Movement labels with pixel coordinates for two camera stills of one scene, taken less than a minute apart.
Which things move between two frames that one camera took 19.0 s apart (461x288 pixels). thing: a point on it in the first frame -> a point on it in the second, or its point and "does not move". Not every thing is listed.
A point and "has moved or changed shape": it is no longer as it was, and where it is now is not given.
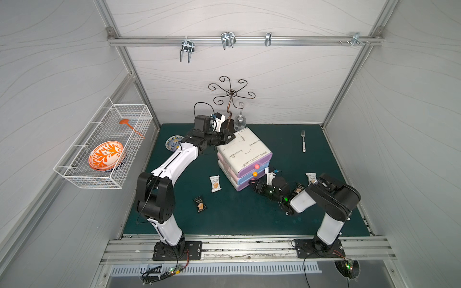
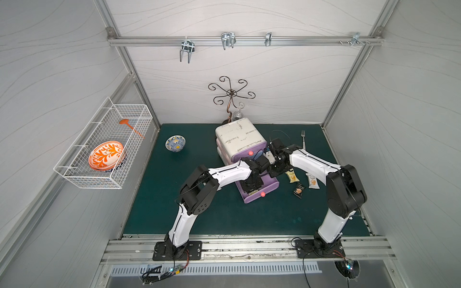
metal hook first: x=187 y=45 does not move
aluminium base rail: x=250 y=250 does not move
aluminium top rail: x=247 y=41 does not move
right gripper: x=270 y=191 -> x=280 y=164
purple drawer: x=256 y=165 has moved or changed shape
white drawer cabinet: x=244 y=159 has moved or changed shape
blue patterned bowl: x=172 y=143 does not move
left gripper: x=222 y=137 -> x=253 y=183
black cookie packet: x=299 y=187 does not move
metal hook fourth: x=356 y=37 does not move
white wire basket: x=102 y=155 does not move
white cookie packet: x=311 y=177 does not move
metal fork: x=304 y=146 does not move
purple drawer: x=244 y=185 has moved or changed shape
